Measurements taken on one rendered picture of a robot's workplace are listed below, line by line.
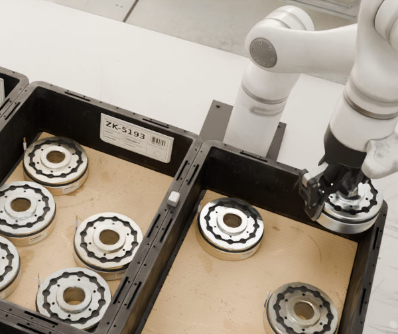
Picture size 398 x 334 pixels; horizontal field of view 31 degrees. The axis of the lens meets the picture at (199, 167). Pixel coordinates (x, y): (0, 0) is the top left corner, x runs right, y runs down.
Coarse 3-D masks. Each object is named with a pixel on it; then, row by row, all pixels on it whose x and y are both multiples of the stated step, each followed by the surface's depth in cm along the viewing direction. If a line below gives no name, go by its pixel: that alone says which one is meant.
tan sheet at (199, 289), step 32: (192, 224) 112; (288, 224) 115; (192, 256) 108; (256, 256) 110; (288, 256) 110; (320, 256) 111; (352, 256) 112; (192, 288) 104; (224, 288) 105; (256, 288) 106; (320, 288) 107; (160, 320) 100; (192, 320) 101; (224, 320) 101; (256, 320) 102
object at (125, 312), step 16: (208, 144) 110; (224, 144) 111; (256, 160) 110; (272, 160) 110; (192, 176) 107; (176, 208) 101; (384, 208) 106; (384, 224) 104; (160, 240) 97; (368, 256) 100; (144, 272) 93; (368, 272) 98; (368, 288) 96; (128, 304) 90; (368, 304) 94
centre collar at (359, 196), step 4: (360, 184) 98; (360, 188) 97; (364, 188) 97; (336, 192) 96; (340, 192) 96; (360, 192) 97; (364, 192) 97; (336, 196) 96; (340, 196) 96; (344, 196) 96; (348, 196) 96; (352, 196) 96; (356, 196) 96; (360, 196) 96; (340, 200) 96; (344, 200) 95; (348, 200) 95; (352, 200) 95; (356, 200) 95; (360, 200) 96
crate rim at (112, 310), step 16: (64, 96) 114; (80, 96) 114; (16, 112) 110; (112, 112) 113; (128, 112) 113; (0, 128) 107; (160, 128) 112; (176, 128) 112; (192, 144) 110; (192, 160) 108; (176, 176) 105; (176, 192) 103; (160, 208) 101; (160, 224) 99; (144, 240) 96; (144, 256) 95; (128, 272) 93; (128, 288) 91; (0, 304) 87; (16, 304) 87; (112, 304) 89; (32, 320) 86; (48, 320) 87; (112, 320) 88
